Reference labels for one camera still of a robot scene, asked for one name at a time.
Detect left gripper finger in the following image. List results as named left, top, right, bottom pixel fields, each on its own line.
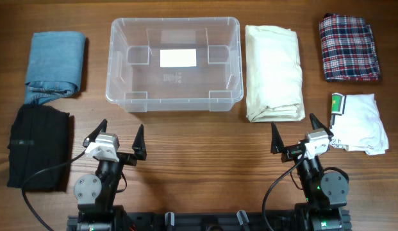
left=132, top=124, right=147, bottom=160
left=83, top=119, right=108, bottom=148

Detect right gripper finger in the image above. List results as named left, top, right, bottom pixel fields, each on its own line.
left=309, top=113, right=334, bottom=139
left=270, top=122, right=285, bottom=154

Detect white printed t-shirt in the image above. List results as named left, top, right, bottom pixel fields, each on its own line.
left=330, top=93, right=389, bottom=155

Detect cream cloth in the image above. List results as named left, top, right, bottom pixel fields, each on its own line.
left=245, top=25, right=305, bottom=123

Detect plaid shirt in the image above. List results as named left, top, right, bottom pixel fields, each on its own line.
left=319, top=13, right=381, bottom=82

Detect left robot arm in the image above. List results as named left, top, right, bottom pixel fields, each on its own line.
left=67, top=119, right=147, bottom=231

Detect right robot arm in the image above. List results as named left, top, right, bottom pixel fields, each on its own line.
left=262, top=114, right=352, bottom=231

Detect clear plastic storage container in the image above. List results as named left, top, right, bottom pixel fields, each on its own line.
left=105, top=17, right=244, bottom=113

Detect black folded garment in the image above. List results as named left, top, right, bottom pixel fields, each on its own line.
left=7, top=105, right=70, bottom=188

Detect blue folded jeans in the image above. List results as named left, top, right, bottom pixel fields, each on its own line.
left=24, top=31, right=86, bottom=105

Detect white label sticker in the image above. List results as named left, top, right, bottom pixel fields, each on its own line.
left=160, top=49, right=197, bottom=67

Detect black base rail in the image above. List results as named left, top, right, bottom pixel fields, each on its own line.
left=66, top=210, right=352, bottom=231

